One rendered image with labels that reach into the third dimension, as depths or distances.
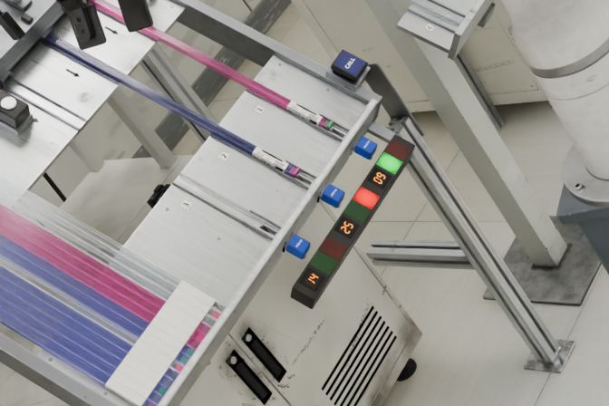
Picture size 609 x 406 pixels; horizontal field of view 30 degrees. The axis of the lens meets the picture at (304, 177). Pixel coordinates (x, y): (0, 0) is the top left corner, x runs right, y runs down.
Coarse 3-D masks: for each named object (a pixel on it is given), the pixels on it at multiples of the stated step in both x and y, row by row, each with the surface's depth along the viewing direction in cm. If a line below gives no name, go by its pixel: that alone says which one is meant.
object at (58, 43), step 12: (48, 36) 191; (60, 48) 190; (72, 48) 190; (84, 60) 189; (96, 60) 189; (108, 72) 188; (120, 72) 188; (132, 84) 187; (144, 84) 188; (156, 96) 187; (168, 108) 186; (180, 108) 186; (192, 120) 185; (204, 120) 185; (216, 132) 184; (228, 132) 184; (240, 144) 183; (252, 144) 183; (288, 168) 182
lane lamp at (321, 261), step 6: (318, 252) 177; (318, 258) 176; (324, 258) 176; (330, 258) 176; (312, 264) 175; (318, 264) 176; (324, 264) 176; (330, 264) 176; (324, 270) 175; (330, 270) 175
